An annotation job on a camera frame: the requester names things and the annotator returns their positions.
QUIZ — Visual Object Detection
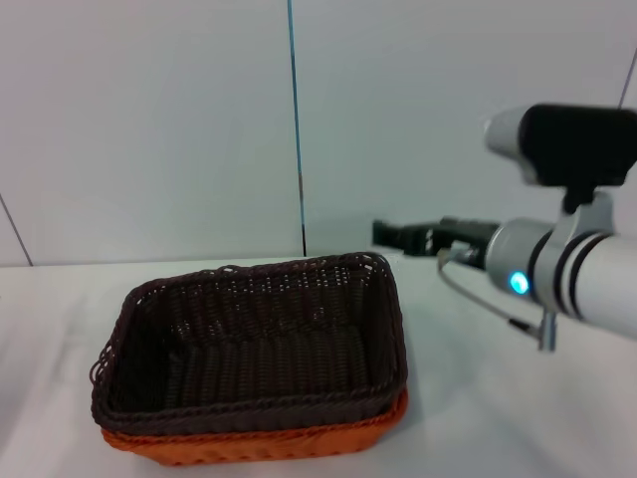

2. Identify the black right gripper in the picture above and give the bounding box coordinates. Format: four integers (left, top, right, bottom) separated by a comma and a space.
371, 215, 502, 274

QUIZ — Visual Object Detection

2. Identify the dark brown woven plastic basket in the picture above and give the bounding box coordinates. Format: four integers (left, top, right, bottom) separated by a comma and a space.
89, 251, 410, 439

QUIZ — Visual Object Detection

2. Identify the orange woven plastic basket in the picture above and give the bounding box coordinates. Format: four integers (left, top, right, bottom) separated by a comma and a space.
99, 386, 411, 468

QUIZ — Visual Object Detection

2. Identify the thin grey wrist cable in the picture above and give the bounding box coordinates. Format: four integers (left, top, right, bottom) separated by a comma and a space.
436, 248, 544, 336

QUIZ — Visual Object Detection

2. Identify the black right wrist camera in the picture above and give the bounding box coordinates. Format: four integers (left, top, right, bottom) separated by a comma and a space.
484, 103, 637, 241

